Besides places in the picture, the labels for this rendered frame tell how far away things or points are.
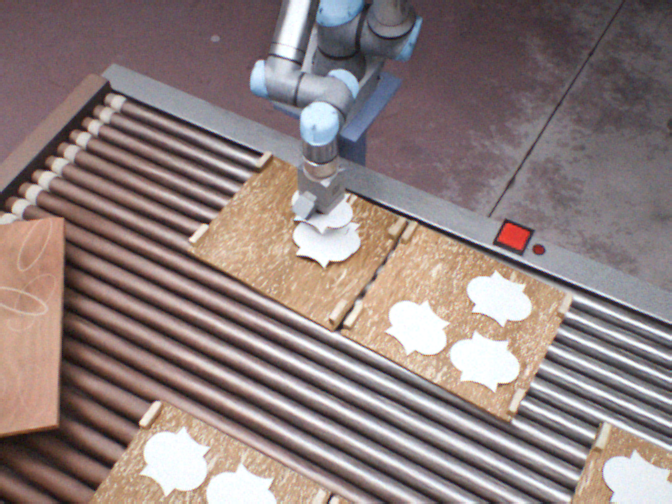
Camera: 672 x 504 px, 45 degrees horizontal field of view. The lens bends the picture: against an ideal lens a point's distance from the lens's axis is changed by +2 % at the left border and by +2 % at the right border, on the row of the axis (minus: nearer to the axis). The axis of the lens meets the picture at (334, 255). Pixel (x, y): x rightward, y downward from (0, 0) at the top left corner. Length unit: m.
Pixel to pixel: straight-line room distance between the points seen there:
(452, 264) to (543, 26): 2.18
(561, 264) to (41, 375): 1.18
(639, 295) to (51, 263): 1.32
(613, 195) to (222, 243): 1.84
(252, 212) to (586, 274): 0.81
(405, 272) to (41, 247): 0.82
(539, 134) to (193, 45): 1.57
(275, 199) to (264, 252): 0.16
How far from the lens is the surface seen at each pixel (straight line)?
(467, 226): 1.99
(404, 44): 2.06
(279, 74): 1.71
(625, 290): 1.98
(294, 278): 1.87
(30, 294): 1.85
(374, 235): 1.93
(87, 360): 1.87
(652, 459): 1.80
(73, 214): 2.10
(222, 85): 3.60
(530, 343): 1.83
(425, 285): 1.87
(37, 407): 1.72
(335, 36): 2.11
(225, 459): 1.70
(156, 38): 3.86
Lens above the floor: 2.53
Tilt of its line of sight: 57 degrees down
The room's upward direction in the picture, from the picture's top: 1 degrees counter-clockwise
